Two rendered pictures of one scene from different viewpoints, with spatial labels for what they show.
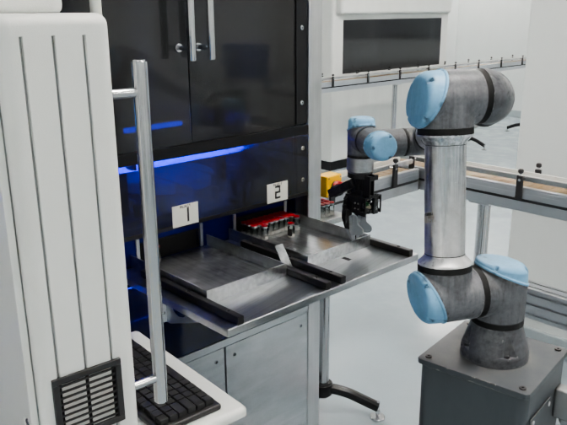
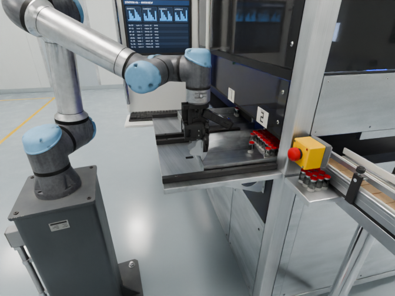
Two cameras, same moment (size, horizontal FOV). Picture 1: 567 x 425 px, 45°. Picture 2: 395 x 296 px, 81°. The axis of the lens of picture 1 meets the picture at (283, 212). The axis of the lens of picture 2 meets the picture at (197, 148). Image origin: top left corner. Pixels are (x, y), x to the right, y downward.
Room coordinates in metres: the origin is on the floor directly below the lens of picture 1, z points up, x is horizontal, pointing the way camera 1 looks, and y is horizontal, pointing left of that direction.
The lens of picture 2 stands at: (2.22, -0.83, 1.32)
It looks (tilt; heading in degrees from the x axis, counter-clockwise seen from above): 27 degrees down; 120
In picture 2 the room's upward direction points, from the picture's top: straight up
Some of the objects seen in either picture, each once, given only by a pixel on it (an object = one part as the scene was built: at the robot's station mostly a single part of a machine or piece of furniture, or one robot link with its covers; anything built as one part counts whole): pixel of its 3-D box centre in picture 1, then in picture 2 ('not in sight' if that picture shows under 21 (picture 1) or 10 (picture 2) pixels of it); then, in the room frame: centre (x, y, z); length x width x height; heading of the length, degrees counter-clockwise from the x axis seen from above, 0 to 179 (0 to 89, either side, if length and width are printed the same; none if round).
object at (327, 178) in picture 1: (326, 184); (309, 152); (2.20, -0.14, 1.00); 0.08 x 0.07 x 0.07; 43
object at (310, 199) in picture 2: (321, 216); (315, 188); (2.24, -0.13, 0.87); 0.14 x 0.13 x 0.02; 43
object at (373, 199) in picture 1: (361, 193); (196, 120); (1.85, -0.22, 1.05); 0.09 x 0.08 x 0.12; 43
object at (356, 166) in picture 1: (360, 164); (198, 96); (1.86, -0.22, 1.14); 0.08 x 0.08 x 0.05
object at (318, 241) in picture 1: (298, 237); (237, 148); (1.94, -0.04, 0.90); 0.34 x 0.26 x 0.04; 43
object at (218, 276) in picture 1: (207, 265); (213, 119); (1.71, 0.20, 0.90); 0.34 x 0.26 x 0.04; 43
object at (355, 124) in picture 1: (361, 137); (197, 69); (1.86, -0.22, 1.21); 0.09 x 0.08 x 0.11; 16
